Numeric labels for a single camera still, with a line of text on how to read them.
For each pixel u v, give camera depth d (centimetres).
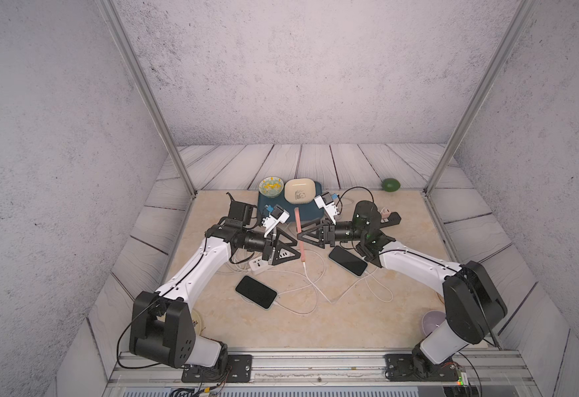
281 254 65
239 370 73
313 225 73
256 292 89
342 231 66
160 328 42
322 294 88
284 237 76
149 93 87
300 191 118
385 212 103
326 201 68
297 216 66
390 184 119
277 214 67
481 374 73
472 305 45
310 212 67
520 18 71
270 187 119
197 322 82
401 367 73
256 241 67
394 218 108
